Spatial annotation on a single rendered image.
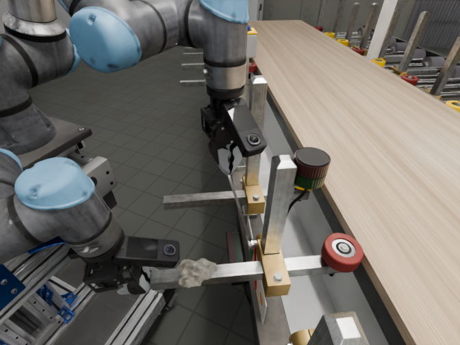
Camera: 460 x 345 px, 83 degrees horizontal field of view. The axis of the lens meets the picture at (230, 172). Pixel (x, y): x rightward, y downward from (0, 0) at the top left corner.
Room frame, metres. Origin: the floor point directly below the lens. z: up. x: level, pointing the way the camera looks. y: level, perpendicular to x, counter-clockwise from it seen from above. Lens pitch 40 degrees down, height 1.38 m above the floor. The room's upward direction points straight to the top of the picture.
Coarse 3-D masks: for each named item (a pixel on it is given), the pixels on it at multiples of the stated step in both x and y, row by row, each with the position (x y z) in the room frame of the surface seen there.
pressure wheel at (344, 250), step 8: (328, 240) 0.34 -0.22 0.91; (336, 240) 0.34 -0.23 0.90; (344, 240) 0.34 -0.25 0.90; (352, 240) 0.34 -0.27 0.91; (328, 248) 0.32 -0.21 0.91; (336, 248) 0.32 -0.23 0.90; (344, 248) 0.32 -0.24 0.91; (352, 248) 0.32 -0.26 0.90; (360, 248) 0.32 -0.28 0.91; (328, 256) 0.31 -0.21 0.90; (336, 256) 0.30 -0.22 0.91; (344, 256) 0.30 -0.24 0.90; (352, 256) 0.30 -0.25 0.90; (360, 256) 0.30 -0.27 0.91; (328, 264) 0.30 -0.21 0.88; (336, 264) 0.29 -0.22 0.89; (344, 264) 0.28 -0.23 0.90; (352, 264) 0.28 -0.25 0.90
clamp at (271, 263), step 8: (280, 248) 0.34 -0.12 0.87; (264, 256) 0.32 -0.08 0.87; (272, 256) 0.32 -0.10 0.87; (280, 256) 0.32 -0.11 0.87; (264, 264) 0.30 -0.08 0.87; (272, 264) 0.30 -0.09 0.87; (280, 264) 0.30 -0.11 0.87; (264, 272) 0.29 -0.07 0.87; (272, 272) 0.29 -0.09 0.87; (264, 280) 0.28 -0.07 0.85; (272, 280) 0.27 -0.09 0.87; (288, 280) 0.27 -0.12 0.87; (264, 288) 0.27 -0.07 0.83; (272, 288) 0.26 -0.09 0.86; (280, 288) 0.26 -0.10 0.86; (288, 288) 0.26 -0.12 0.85
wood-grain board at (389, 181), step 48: (288, 48) 1.94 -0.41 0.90; (336, 48) 1.94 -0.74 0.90; (288, 96) 1.13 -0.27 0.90; (336, 96) 1.13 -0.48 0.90; (384, 96) 1.13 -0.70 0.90; (336, 144) 0.73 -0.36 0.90; (384, 144) 0.73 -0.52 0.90; (432, 144) 0.73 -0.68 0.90; (336, 192) 0.50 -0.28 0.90; (384, 192) 0.50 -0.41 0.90; (432, 192) 0.50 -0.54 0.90; (384, 240) 0.34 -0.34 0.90; (432, 240) 0.34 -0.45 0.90; (384, 288) 0.24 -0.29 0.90; (432, 288) 0.24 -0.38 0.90; (432, 336) 0.16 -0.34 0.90
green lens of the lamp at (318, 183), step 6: (294, 180) 0.34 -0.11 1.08; (300, 180) 0.33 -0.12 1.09; (306, 180) 0.32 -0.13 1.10; (312, 180) 0.32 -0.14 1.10; (318, 180) 0.32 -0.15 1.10; (324, 180) 0.34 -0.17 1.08; (300, 186) 0.33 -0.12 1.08; (306, 186) 0.32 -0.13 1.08; (312, 186) 0.32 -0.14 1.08; (318, 186) 0.33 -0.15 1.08
